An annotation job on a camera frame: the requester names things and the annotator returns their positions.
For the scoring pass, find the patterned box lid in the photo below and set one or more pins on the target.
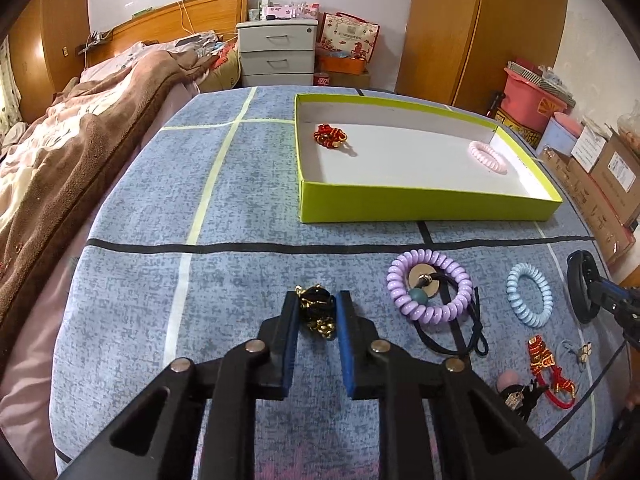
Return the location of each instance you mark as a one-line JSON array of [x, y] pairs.
[[540, 80]]

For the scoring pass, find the pink box on nightstand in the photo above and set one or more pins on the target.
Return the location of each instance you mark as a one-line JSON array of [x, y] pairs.
[[287, 10]]

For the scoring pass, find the light blue bin pink lid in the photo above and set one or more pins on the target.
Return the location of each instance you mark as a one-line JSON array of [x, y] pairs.
[[560, 135]]

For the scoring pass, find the pink plastic bin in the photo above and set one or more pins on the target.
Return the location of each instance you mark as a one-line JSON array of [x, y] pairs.
[[525, 100]]

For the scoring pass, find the wooden headboard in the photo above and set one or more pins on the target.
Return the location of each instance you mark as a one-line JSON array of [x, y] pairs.
[[165, 20]]

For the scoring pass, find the pink bed sheet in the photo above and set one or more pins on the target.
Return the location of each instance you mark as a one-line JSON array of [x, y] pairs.
[[30, 385]]

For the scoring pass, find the white power strip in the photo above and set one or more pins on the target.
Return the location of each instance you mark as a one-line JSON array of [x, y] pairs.
[[95, 40]]

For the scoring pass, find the small cardboard box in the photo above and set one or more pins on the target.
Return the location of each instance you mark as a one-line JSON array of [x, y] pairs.
[[355, 80]]

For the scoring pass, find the green cardboard box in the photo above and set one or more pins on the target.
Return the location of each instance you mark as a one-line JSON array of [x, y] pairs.
[[400, 160]]

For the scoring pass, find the red and black hand pump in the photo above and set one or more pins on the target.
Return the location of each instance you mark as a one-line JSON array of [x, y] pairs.
[[494, 102]]

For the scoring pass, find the grey drawer nightstand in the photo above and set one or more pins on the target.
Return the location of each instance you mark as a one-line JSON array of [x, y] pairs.
[[277, 50]]

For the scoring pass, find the red patterned gift bag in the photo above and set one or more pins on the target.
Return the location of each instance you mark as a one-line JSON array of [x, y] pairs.
[[350, 35]]

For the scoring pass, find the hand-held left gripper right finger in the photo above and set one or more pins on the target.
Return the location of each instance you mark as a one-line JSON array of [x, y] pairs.
[[345, 345]]

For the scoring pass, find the wooden wardrobe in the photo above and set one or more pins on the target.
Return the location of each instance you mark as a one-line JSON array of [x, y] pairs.
[[475, 25]]

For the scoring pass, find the colourful quilt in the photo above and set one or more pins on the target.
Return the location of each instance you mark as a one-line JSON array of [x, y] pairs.
[[225, 67]]

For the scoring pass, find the black smart band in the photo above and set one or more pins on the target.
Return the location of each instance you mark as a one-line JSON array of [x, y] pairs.
[[575, 290]]

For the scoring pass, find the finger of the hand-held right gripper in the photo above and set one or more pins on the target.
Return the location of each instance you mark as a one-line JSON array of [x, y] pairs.
[[612, 306], [612, 287]]

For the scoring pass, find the orange box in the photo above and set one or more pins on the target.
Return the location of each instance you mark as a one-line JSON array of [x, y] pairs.
[[342, 65]]

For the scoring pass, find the black gold scrunchie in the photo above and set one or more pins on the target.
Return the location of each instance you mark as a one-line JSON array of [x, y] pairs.
[[315, 305]]

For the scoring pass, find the cola bottle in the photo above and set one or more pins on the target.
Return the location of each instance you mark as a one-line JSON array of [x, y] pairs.
[[322, 80]]

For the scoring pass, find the cardboard box with label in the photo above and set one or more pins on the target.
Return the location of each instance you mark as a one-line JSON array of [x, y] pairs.
[[617, 170]]

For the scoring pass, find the wooden side cabinet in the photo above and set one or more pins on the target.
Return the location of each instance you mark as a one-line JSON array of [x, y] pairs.
[[45, 50]]

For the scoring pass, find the bed with brown blanket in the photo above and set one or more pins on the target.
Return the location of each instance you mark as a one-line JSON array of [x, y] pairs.
[[75, 160]]

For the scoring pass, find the long open cardboard box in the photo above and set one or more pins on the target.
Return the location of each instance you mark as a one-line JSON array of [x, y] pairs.
[[590, 195]]

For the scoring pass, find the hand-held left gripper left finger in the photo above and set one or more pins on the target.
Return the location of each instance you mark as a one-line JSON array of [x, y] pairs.
[[292, 340]]

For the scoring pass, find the yellow patterned box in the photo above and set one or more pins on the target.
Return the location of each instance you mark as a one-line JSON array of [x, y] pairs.
[[517, 127]]

